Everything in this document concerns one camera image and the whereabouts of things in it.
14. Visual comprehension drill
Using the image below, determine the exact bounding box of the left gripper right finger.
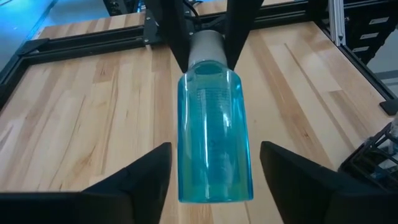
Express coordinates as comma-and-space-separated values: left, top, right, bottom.
259, 140, 398, 224

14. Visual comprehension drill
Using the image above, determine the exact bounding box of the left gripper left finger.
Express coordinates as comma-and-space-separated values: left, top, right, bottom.
0, 142, 174, 224

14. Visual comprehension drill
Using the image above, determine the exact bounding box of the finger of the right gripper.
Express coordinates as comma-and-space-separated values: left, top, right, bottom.
223, 0, 265, 72
144, 0, 196, 75

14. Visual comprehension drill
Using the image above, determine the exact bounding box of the black wire rack organizer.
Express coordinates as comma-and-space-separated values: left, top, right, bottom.
338, 121, 398, 192

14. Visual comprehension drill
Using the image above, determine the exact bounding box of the blue mouthwash bottle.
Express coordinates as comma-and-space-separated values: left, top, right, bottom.
176, 29, 254, 205

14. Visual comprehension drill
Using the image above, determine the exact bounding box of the black drawer cabinet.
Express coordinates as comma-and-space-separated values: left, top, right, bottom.
343, 0, 398, 65

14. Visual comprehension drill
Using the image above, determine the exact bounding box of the aluminium profile post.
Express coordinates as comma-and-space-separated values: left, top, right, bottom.
328, 0, 346, 47

